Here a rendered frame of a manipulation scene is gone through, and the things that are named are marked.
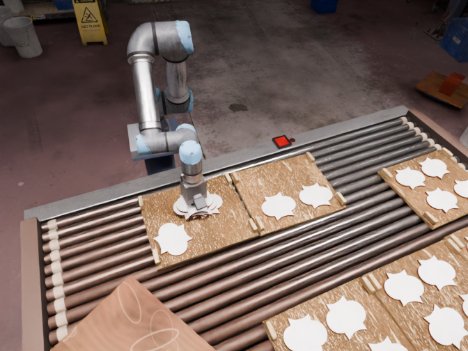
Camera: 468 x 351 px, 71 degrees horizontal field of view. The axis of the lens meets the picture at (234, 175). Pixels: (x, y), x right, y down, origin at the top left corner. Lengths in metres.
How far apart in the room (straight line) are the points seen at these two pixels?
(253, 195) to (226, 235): 0.24
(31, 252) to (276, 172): 1.04
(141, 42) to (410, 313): 1.33
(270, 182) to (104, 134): 2.12
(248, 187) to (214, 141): 1.64
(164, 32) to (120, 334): 1.00
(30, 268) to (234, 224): 0.75
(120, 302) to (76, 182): 1.92
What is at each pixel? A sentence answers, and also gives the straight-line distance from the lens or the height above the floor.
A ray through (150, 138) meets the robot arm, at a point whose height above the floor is 1.27.
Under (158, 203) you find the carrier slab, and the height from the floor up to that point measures 0.94.
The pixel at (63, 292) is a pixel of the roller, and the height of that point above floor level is 0.91.
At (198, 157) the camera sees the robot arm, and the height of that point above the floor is 1.26.
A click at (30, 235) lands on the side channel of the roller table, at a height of 0.95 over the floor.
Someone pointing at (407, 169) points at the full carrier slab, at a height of 0.95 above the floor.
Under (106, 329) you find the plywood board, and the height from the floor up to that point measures 1.04.
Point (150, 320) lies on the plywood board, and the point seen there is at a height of 1.04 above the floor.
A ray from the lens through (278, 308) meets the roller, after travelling 1.23.
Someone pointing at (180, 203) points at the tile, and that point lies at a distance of 1.35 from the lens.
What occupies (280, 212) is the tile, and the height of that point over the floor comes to 0.95.
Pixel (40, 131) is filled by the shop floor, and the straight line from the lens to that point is 3.55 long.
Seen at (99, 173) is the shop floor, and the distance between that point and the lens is 2.94.
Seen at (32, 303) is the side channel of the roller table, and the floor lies 0.95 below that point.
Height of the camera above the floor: 2.06
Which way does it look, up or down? 48 degrees down
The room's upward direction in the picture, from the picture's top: 4 degrees clockwise
